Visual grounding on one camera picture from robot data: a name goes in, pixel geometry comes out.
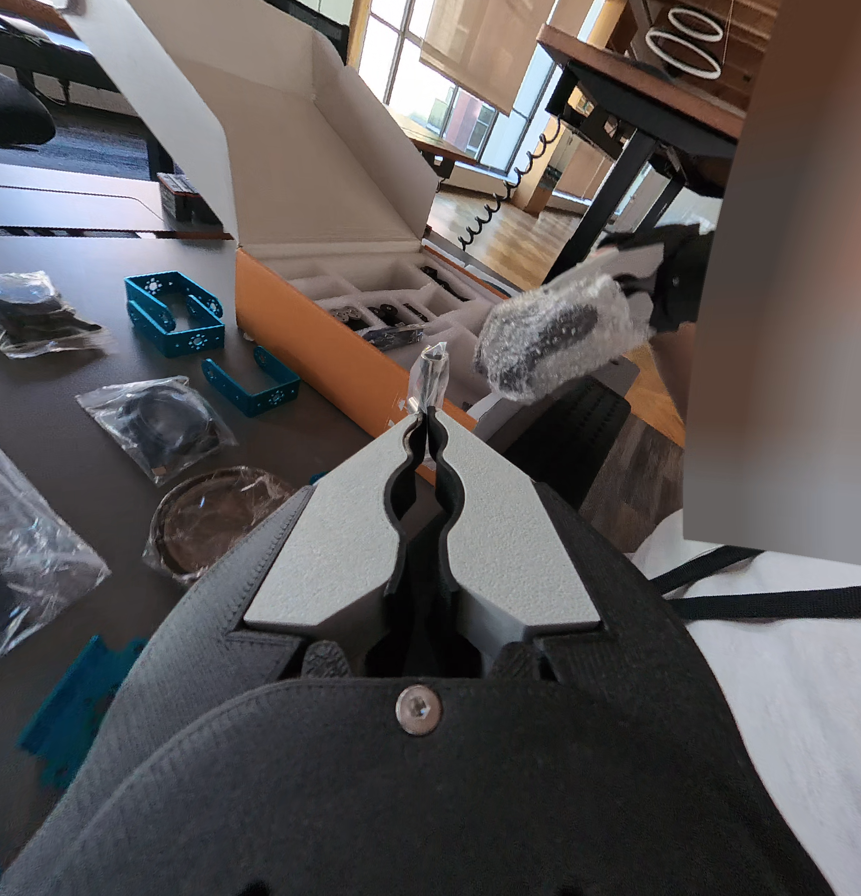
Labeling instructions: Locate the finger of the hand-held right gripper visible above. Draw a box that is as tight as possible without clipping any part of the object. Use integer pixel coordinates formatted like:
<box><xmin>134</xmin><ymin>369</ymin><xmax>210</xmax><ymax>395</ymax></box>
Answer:
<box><xmin>623</xmin><ymin>288</ymin><xmax>657</xmax><ymax>336</ymax></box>
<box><xmin>590</xmin><ymin>241</ymin><xmax>668</xmax><ymax>282</ymax></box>

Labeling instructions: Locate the clear bag with black cable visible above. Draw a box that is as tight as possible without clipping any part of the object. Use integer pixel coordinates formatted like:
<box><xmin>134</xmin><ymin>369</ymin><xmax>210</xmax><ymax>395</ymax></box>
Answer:
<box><xmin>77</xmin><ymin>376</ymin><xmax>238</xmax><ymax>487</ymax></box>

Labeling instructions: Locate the bubble wrap bundle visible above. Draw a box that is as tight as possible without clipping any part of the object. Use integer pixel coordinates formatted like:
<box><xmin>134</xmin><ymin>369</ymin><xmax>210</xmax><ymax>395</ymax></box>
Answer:
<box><xmin>472</xmin><ymin>269</ymin><xmax>651</xmax><ymax>403</ymax></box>

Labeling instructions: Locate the person's right forearm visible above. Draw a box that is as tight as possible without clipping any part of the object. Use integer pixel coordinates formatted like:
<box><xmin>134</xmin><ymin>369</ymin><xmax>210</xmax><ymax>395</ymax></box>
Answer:
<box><xmin>653</xmin><ymin>323</ymin><xmax>699</xmax><ymax>428</ymax></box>

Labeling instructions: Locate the white ring lamp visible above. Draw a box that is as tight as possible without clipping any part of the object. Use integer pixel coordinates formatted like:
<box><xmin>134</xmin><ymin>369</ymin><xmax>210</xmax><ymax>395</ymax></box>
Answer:
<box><xmin>644</xmin><ymin>7</ymin><xmax>725</xmax><ymax>81</ymax></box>

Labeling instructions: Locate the black shoulder strap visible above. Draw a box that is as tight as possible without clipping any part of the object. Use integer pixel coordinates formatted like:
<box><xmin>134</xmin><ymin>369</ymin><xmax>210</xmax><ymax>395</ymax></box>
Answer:
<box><xmin>651</xmin><ymin>546</ymin><xmax>766</xmax><ymax>597</ymax></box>
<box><xmin>672</xmin><ymin>584</ymin><xmax>861</xmax><ymax>624</ymax></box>

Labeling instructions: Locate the plastic-wrapped round disc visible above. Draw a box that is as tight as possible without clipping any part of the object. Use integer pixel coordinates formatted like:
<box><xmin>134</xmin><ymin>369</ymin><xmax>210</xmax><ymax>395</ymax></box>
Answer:
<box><xmin>143</xmin><ymin>468</ymin><xmax>298</xmax><ymax>585</ymax></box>

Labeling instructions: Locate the large window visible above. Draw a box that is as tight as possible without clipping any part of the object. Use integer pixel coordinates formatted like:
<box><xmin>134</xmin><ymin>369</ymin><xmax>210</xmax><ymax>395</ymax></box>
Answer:
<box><xmin>357</xmin><ymin>0</ymin><xmax>606</xmax><ymax>176</ymax></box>

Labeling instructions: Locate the black perforated panel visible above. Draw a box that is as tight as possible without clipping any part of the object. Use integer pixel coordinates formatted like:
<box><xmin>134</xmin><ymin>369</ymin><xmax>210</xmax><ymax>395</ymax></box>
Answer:
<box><xmin>486</xmin><ymin>374</ymin><xmax>630</xmax><ymax>508</ymax></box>

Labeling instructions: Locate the orange cardboard box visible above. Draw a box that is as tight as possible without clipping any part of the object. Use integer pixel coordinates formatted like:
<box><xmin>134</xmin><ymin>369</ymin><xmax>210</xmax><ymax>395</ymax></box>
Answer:
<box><xmin>65</xmin><ymin>0</ymin><xmax>641</xmax><ymax>487</ymax></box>

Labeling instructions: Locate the blue metal U bracket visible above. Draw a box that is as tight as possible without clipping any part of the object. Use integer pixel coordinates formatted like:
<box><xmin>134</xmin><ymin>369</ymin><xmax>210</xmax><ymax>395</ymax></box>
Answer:
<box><xmin>201</xmin><ymin>345</ymin><xmax>301</xmax><ymax>419</ymax></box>

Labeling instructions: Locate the black robot claw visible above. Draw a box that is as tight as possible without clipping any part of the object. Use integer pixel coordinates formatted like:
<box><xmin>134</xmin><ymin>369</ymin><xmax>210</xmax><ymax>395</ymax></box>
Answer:
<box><xmin>418</xmin><ymin>265</ymin><xmax>473</xmax><ymax>303</ymax></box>

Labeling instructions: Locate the wooden table with black legs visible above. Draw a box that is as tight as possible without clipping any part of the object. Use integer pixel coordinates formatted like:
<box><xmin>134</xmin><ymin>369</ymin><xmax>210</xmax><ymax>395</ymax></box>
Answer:
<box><xmin>539</xmin><ymin>21</ymin><xmax>746</xmax><ymax>281</ymax></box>

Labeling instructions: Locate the black office chair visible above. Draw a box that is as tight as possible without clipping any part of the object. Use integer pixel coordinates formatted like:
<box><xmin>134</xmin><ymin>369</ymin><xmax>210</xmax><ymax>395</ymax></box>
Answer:
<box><xmin>0</xmin><ymin>70</ymin><xmax>56</xmax><ymax>148</ymax></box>

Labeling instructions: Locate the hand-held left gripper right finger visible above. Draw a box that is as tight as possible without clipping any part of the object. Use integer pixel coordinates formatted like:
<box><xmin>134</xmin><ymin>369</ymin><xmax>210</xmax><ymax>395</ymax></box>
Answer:
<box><xmin>427</xmin><ymin>410</ymin><xmax>605</xmax><ymax>648</ymax></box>

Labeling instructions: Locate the coiled black cable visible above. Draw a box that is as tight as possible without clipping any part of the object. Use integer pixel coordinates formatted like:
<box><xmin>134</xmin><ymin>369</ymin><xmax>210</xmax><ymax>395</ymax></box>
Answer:
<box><xmin>458</xmin><ymin>115</ymin><xmax>564</xmax><ymax>253</ymax></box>

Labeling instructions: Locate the large clear bag black item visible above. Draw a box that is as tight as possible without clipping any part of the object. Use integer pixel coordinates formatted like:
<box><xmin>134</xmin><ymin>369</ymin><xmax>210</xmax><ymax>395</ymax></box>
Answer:
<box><xmin>0</xmin><ymin>434</ymin><xmax>112</xmax><ymax>673</ymax></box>

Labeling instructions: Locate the white foam insert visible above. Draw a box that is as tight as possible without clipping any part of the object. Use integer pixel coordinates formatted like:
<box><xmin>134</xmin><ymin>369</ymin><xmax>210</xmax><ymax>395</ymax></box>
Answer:
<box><xmin>290</xmin><ymin>259</ymin><xmax>515</xmax><ymax>393</ymax></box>

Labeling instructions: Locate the blue double metal bracket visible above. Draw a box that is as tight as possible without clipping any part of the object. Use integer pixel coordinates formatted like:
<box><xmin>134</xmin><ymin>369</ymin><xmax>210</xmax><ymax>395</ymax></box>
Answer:
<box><xmin>124</xmin><ymin>269</ymin><xmax>227</xmax><ymax>359</ymax></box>

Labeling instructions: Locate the desk with wooden edge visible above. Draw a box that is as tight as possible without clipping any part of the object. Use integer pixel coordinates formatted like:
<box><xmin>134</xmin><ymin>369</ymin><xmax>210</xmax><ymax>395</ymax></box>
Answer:
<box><xmin>0</xmin><ymin>161</ymin><xmax>235</xmax><ymax>240</ymax></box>

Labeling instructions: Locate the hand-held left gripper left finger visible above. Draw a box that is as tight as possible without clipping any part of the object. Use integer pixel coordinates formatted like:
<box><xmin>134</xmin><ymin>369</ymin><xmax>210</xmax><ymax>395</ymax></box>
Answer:
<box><xmin>243</xmin><ymin>412</ymin><xmax>431</xmax><ymax>648</ymax></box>

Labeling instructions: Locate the clear bag of black parts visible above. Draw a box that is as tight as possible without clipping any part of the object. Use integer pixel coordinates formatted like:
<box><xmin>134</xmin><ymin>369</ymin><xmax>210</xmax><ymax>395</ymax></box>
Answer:
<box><xmin>0</xmin><ymin>269</ymin><xmax>109</xmax><ymax>359</ymax></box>

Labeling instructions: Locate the flat blue metal bracket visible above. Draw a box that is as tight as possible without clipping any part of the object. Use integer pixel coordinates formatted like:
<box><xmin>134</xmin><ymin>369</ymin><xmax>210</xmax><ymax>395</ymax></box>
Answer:
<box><xmin>17</xmin><ymin>633</ymin><xmax>147</xmax><ymax>785</ymax></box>

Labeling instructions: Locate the beige roller blind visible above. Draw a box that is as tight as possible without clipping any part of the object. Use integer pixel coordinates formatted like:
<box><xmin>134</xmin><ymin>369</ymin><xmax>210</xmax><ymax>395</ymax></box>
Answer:
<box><xmin>420</xmin><ymin>0</ymin><xmax>559</xmax><ymax>116</ymax></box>

